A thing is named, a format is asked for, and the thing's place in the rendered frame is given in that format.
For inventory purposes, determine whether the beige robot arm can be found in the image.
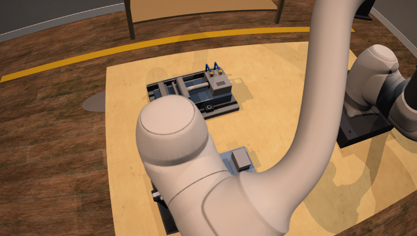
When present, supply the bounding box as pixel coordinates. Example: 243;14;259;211
136;0;417;236

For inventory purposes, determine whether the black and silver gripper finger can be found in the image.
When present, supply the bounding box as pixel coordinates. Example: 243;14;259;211
151;190;168;209

